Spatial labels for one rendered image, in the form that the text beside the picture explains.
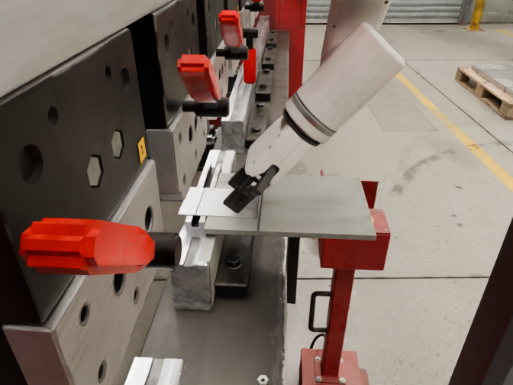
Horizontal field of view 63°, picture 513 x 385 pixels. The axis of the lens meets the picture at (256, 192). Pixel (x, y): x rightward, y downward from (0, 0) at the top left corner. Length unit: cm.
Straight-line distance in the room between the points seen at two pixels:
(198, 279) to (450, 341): 143
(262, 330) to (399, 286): 148
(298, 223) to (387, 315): 133
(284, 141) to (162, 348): 35
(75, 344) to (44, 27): 13
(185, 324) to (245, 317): 9
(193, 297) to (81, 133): 50
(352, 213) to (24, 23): 59
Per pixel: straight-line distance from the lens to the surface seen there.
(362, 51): 58
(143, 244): 17
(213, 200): 72
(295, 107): 61
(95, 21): 24
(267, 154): 61
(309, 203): 72
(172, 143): 35
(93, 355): 23
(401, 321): 195
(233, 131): 113
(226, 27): 51
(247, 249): 76
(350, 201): 73
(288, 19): 280
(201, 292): 67
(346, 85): 59
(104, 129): 23
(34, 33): 19
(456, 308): 209
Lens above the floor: 139
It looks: 31 degrees down
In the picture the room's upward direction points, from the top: straight up
